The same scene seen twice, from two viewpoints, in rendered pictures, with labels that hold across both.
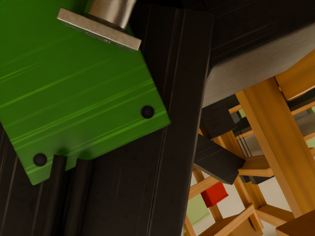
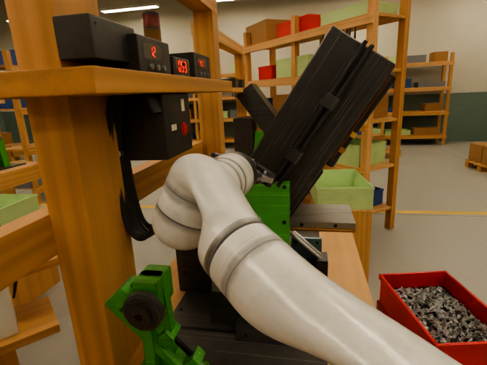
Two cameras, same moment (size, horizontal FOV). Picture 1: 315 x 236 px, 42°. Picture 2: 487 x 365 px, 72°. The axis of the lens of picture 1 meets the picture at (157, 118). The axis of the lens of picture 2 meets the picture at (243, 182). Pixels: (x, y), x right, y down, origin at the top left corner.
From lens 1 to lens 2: 0.56 m
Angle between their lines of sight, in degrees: 12
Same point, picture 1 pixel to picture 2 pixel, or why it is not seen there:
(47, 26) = (266, 220)
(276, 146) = (215, 121)
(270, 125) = (214, 132)
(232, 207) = not seen: hidden behind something
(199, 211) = (282, 66)
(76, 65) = (263, 207)
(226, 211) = not seen: hidden behind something
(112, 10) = not seen: hidden behind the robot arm
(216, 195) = (266, 71)
